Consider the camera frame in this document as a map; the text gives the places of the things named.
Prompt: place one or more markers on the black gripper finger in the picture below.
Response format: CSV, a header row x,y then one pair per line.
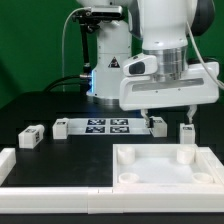
x,y
191,112
147,118

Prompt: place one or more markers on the black camera on stand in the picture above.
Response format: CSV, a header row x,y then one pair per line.
x,y
89,20

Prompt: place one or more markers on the white U-shaped obstacle fence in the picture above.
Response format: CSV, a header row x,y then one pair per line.
x,y
122,198

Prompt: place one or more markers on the white square tabletop part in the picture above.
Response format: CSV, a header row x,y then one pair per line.
x,y
169,164

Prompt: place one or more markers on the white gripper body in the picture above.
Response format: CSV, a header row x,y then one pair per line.
x,y
193,88

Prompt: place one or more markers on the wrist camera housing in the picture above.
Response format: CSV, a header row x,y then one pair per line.
x,y
140,64

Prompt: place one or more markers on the white sheet with fiducial tags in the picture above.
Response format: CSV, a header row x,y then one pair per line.
x,y
107,126

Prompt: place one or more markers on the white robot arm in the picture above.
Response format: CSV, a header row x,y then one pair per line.
x,y
142,47

